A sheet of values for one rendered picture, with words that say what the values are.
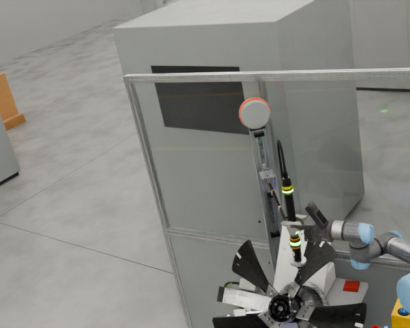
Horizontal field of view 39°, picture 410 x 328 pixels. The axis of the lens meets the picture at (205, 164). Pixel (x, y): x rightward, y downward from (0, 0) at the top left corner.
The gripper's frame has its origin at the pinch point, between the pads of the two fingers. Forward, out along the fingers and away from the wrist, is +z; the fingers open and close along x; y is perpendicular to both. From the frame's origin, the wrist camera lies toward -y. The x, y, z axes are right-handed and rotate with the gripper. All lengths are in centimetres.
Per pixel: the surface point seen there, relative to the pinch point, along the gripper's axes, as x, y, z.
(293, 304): -2.0, 42.8, 1.3
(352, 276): 70, 81, 0
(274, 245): 56, 56, 38
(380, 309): 70, 100, -14
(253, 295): 9, 53, 28
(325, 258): 12.7, 26.3, -9.9
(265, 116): 59, -20, 33
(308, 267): 10.8, 31.7, -1.9
